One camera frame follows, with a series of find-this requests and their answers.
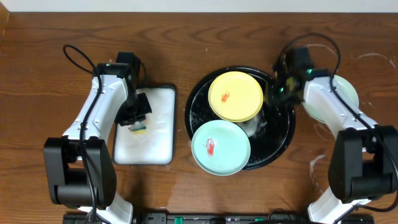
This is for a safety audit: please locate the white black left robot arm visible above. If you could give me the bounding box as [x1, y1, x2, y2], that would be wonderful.
[44, 62, 152, 223]

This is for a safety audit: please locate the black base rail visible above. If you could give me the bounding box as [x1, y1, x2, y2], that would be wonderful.
[62, 213, 375, 224]

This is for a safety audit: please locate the pale green plate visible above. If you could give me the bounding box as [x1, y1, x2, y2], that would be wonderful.
[192, 120, 251, 176]
[303, 75, 359, 124]

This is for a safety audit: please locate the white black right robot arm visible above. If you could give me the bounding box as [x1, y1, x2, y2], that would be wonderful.
[264, 68, 397, 223]

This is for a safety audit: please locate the black rectangular foam tray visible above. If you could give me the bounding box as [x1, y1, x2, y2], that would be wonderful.
[113, 85, 176, 166]

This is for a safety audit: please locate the yellow blue sponge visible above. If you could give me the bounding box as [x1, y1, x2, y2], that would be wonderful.
[128, 121, 147, 134]

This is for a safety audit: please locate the yellow plate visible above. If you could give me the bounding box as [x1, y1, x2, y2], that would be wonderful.
[208, 71, 264, 123]

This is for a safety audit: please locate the black round tray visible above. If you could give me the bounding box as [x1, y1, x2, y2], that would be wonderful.
[185, 66, 296, 170]

